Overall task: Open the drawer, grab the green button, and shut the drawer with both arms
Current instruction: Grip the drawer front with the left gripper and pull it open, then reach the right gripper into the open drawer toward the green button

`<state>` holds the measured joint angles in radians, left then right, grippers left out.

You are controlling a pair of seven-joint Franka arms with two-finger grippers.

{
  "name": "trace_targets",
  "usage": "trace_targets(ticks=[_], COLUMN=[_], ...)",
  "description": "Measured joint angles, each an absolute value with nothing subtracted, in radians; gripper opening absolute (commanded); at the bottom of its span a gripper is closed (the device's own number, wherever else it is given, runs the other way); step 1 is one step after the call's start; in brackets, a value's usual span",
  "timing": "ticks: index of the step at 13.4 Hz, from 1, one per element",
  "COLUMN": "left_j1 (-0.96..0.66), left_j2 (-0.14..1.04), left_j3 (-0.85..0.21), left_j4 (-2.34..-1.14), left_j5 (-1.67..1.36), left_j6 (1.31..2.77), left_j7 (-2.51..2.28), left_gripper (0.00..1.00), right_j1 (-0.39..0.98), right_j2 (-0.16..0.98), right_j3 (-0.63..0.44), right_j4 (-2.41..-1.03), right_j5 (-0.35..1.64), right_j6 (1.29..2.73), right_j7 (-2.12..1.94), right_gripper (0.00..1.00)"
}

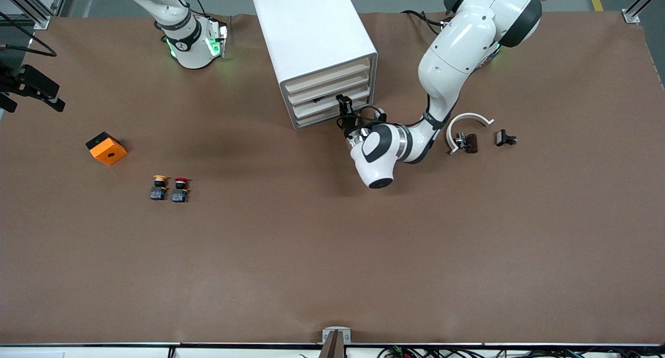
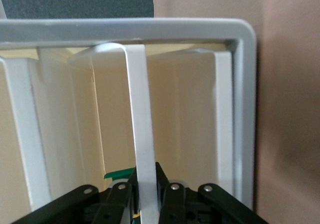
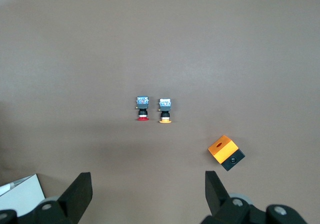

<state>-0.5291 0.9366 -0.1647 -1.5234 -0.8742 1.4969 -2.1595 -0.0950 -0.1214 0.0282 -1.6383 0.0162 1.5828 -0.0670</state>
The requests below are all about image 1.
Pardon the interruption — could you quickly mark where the brown contact block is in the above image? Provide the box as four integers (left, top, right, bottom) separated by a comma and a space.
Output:
455, 132, 479, 155

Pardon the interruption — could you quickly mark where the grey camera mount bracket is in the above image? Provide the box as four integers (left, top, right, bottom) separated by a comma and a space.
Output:
321, 326, 352, 358

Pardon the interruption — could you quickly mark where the white drawer cabinet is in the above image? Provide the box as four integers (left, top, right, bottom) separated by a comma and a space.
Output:
251, 0, 379, 130

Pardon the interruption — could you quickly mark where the aluminium frame profile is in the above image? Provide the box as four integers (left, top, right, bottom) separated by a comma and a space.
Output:
0, 0, 69, 31
622, 0, 665, 25

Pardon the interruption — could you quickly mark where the white curved plastic bracket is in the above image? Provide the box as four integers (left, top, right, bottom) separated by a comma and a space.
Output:
446, 112, 496, 156

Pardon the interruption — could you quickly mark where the brown table mat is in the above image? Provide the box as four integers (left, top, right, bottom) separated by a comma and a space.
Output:
0, 11, 665, 346

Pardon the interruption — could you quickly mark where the red push button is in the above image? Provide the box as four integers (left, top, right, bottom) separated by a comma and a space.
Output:
171, 177, 191, 204

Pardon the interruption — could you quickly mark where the orange box with hole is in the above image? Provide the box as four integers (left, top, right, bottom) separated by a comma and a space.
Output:
85, 131, 128, 167

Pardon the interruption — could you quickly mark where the cream cabinet drawer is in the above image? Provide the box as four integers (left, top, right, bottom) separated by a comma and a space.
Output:
294, 95, 372, 128
290, 84, 371, 117
285, 58, 371, 93
288, 71, 371, 105

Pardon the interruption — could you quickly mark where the white table edge rail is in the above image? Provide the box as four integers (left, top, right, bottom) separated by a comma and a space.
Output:
0, 342, 665, 358

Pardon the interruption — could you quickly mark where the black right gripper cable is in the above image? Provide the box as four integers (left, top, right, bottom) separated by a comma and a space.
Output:
0, 12, 58, 58

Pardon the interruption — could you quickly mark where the bundle of black cables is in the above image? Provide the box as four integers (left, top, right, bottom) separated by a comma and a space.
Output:
378, 346, 665, 358

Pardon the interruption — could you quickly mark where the black arm base cable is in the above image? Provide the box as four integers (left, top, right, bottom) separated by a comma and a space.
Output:
401, 9, 443, 37

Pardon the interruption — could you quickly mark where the yellow push button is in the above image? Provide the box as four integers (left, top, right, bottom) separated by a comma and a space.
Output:
150, 175, 169, 202

